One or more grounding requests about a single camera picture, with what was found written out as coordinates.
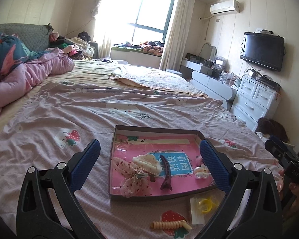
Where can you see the white dressing table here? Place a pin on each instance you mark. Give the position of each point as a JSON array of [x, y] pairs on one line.
[[209, 84]]

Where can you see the lace bow hair clip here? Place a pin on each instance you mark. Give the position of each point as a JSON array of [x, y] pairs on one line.
[[132, 186]]

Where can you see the white round stool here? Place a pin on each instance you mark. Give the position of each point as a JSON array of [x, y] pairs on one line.
[[174, 72]]

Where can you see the cream claw hair clip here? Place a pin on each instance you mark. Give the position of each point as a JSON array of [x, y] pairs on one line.
[[147, 160]]

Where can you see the pile of clothes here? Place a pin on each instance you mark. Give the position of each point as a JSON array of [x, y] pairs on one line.
[[74, 47]]

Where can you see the black wall television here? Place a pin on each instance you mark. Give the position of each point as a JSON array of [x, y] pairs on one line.
[[263, 51]]

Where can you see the yellow spiral hair clip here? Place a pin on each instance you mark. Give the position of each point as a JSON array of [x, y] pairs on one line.
[[169, 225]]

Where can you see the black set-top box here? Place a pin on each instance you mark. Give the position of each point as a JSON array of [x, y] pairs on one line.
[[267, 82]]

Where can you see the beige quilted blanket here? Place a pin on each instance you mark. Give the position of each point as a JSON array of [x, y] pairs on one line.
[[159, 79]]

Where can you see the white flower hair clip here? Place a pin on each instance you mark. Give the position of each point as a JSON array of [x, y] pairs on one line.
[[200, 173]]

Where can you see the window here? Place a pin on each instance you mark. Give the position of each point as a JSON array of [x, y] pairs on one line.
[[149, 12]]

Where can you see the pink picture book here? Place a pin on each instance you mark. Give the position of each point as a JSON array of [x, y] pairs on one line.
[[129, 151]]

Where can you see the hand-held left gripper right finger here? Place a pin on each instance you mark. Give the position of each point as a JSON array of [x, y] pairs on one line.
[[214, 166]]

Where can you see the red patterned blanket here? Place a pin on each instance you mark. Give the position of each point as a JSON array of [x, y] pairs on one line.
[[153, 48]]

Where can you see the white curtain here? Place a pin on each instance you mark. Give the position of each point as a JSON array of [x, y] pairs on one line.
[[107, 37], [175, 29]]

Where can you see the grey padded headboard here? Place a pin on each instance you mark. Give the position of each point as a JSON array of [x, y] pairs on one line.
[[35, 34]]

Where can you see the white air conditioner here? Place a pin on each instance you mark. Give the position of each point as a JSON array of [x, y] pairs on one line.
[[224, 7]]

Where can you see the dark purple hair clip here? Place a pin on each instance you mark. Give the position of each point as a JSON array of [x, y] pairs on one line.
[[165, 179]]

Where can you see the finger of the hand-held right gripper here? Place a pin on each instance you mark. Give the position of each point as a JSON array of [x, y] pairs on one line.
[[274, 151], [280, 139]]

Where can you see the brown plush toy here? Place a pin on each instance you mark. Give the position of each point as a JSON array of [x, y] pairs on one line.
[[271, 128]]

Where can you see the pink quilt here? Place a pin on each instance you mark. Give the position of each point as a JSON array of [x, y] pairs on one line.
[[27, 77]]

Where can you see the white drawer chest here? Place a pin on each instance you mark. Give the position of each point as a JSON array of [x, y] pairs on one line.
[[251, 102]]

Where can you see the clear cosmetics organizer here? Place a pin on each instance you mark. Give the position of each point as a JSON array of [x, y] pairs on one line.
[[219, 64]]

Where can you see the heart-shaped mirror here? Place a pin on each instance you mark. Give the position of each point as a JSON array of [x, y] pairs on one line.
[[209, 51]]

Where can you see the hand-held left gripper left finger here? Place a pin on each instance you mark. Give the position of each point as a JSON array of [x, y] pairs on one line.
[[86, 164]]

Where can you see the dark floral duvet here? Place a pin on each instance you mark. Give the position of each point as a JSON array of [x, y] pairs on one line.
[[7, 52]]

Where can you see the pink shallow box tray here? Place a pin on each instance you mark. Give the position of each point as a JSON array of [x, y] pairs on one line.
[[154, 129]]

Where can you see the person's right hand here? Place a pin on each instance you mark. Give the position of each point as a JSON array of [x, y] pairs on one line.
[[297, 204]]

